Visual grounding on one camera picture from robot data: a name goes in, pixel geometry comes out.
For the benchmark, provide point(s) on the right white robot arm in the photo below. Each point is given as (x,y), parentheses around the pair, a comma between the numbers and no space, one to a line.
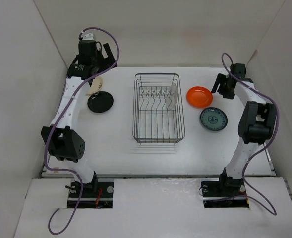
(255,127)

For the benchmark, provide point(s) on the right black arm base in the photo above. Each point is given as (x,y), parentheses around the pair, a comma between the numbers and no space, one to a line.
(217,195)

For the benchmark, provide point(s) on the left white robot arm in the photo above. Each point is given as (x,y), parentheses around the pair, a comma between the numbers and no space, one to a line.
(64,147)

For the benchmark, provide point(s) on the black plate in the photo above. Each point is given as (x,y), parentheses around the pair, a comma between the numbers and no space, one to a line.
(100,102)

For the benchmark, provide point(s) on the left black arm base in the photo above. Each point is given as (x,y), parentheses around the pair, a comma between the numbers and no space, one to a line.
(92,198)

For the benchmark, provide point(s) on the blue patterned plate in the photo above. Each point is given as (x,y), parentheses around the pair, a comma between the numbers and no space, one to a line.
(213,119)

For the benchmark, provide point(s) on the clear glass plate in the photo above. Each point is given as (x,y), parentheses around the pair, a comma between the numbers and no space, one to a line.
(171,96)

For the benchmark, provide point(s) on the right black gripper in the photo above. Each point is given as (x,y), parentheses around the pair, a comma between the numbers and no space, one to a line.
(221,79)

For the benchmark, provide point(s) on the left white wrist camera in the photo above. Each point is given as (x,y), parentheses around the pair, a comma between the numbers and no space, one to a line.
(87,36)

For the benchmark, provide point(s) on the cream plate with flowers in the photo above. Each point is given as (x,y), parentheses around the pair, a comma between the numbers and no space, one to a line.
(96,85)

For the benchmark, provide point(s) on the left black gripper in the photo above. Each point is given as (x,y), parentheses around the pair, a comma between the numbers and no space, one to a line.
(107,61)

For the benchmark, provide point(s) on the grey wire dish rack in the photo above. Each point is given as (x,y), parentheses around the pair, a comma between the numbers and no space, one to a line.
(152,122)

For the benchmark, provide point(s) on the orange plate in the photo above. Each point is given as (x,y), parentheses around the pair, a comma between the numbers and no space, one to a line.
(199,97)

